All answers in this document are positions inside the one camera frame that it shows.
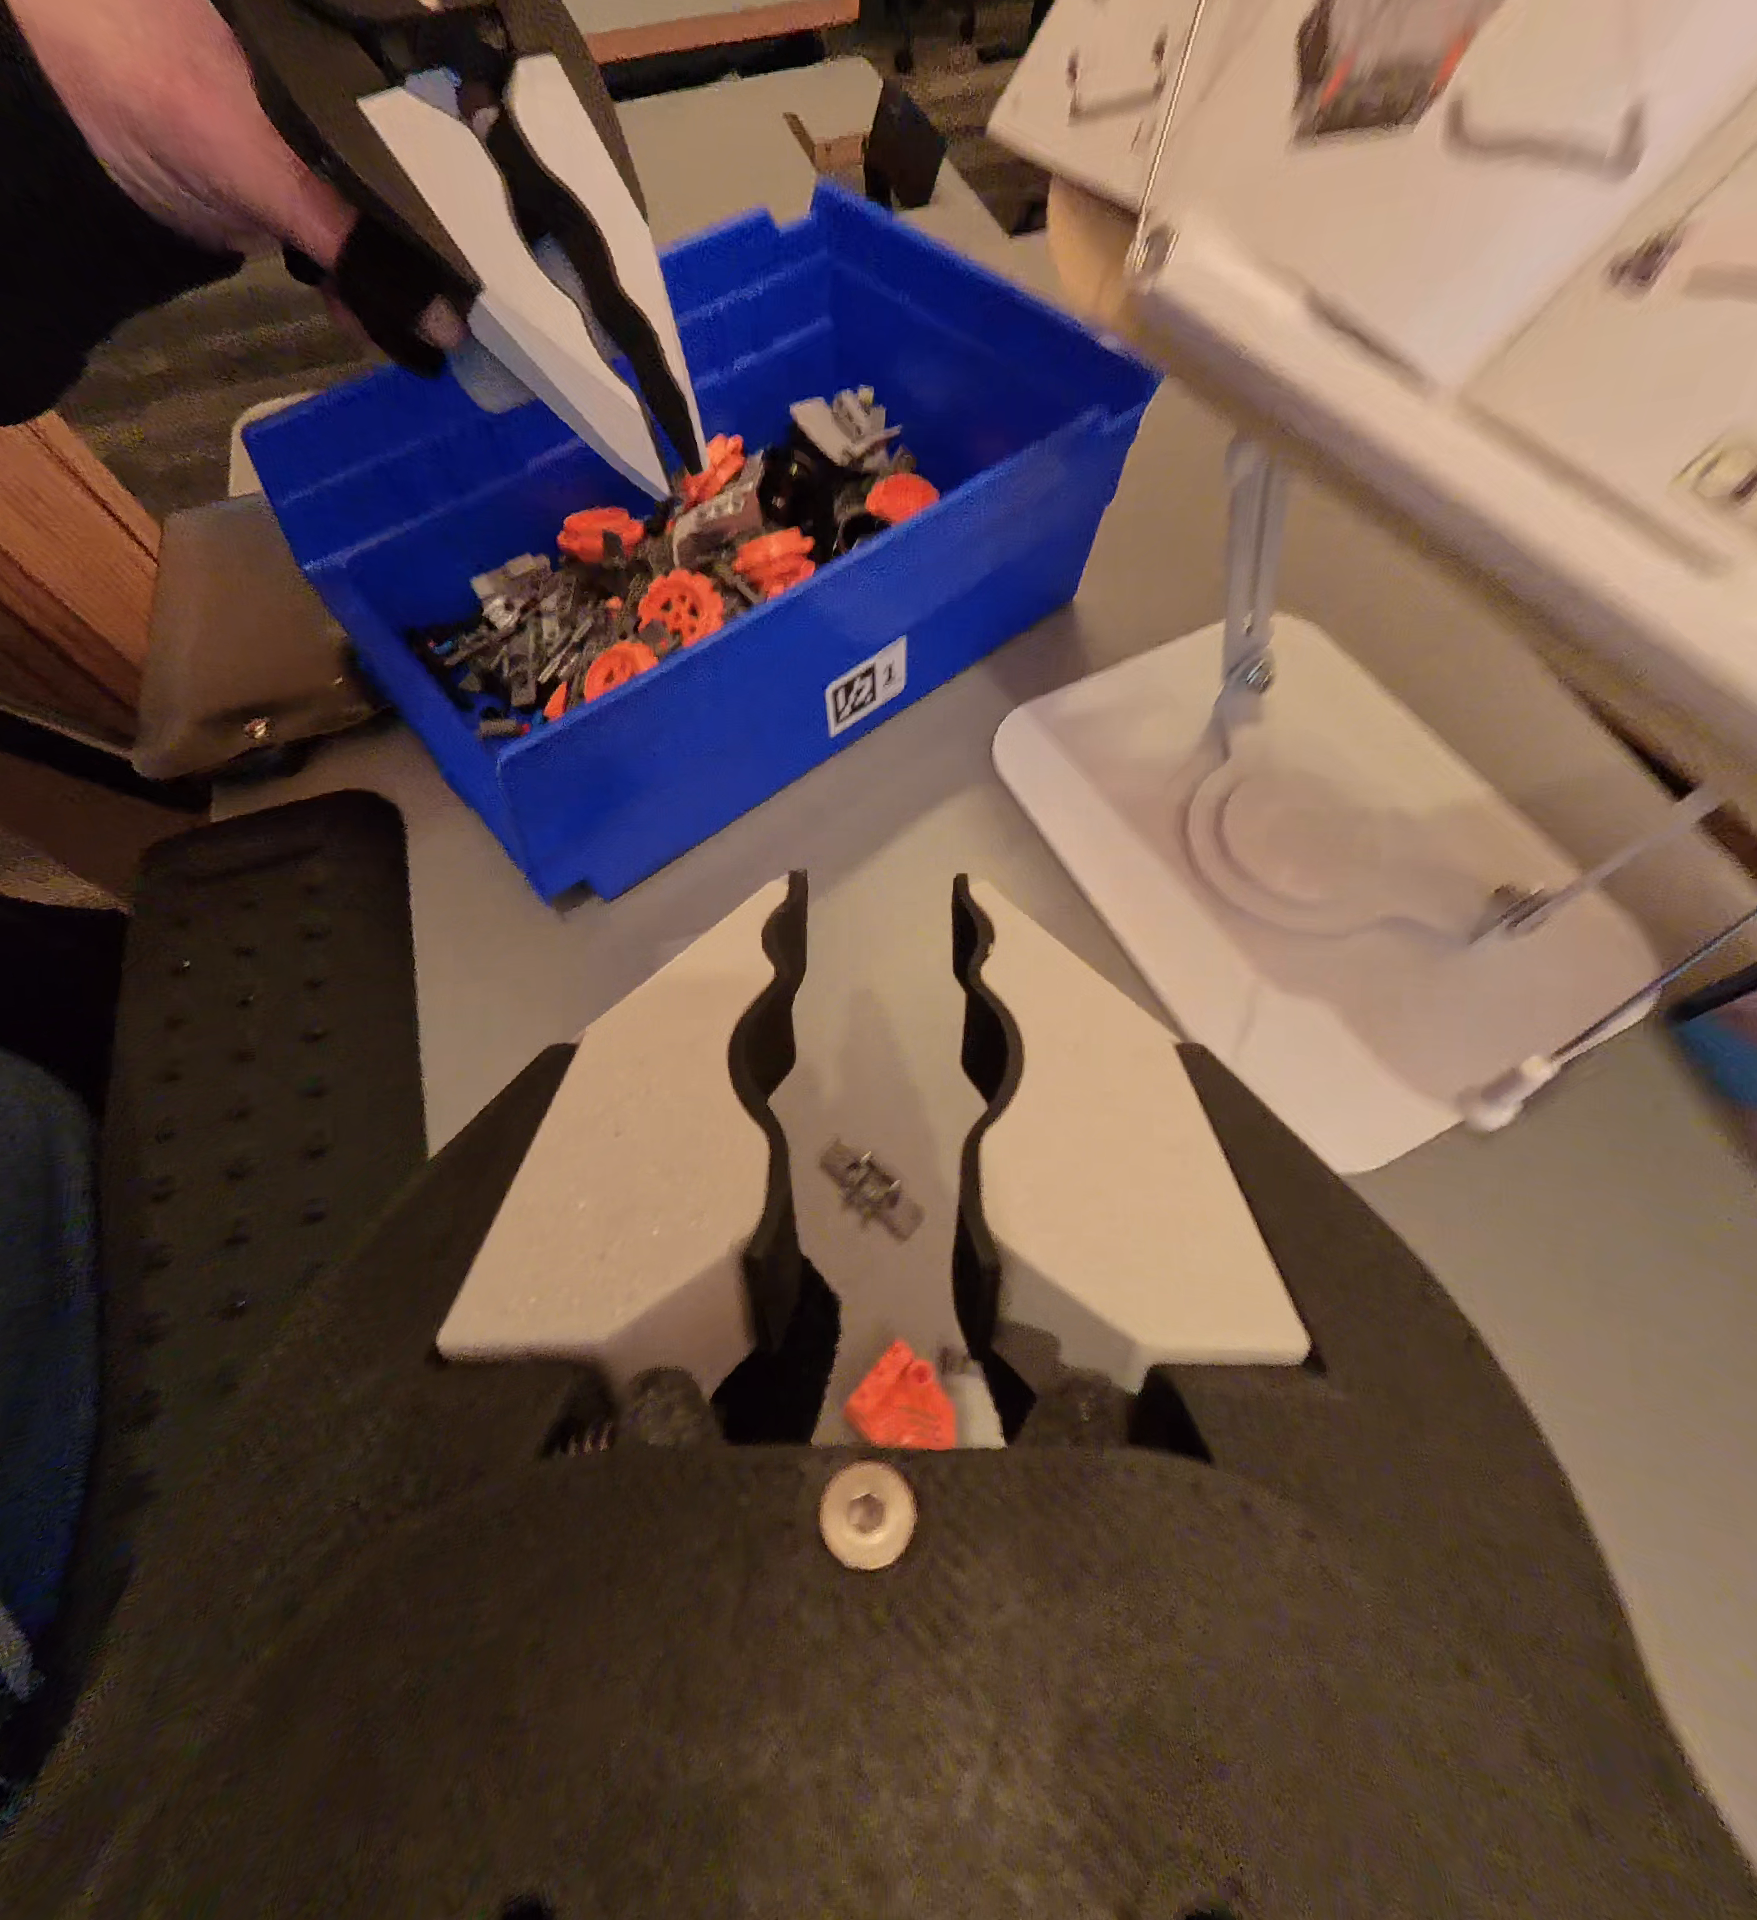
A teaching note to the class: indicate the printed instruction booklet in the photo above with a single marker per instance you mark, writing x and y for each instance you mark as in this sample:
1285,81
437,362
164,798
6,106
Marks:
1418,180

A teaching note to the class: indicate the grey armrest bracket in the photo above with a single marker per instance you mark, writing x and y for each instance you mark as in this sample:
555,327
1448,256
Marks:
235,647

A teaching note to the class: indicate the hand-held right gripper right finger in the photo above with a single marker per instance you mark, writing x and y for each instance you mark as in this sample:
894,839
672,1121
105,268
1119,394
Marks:
1136,1201

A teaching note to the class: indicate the orange brick panel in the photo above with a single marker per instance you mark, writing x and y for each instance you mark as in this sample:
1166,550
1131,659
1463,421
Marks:
902,1399

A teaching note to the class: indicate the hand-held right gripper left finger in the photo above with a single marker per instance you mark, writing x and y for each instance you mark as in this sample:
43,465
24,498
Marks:
608,1201

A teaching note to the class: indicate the blue bin with square tag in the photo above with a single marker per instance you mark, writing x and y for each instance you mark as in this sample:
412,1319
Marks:
698,722

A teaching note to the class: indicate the white book stand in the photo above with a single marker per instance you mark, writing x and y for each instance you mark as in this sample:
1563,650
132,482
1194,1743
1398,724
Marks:
1329,902

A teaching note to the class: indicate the grey track link piece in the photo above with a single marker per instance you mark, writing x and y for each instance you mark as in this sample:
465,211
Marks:
869,1190

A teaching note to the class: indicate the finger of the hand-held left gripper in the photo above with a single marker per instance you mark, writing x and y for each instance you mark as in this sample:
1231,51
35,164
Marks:
461,211
594,197

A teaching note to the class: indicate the pile of small brick parts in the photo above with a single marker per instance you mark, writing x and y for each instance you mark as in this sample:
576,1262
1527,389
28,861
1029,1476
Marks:
641,602

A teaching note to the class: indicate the person's left hand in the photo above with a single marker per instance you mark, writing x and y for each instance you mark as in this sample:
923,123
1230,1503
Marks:
158,120

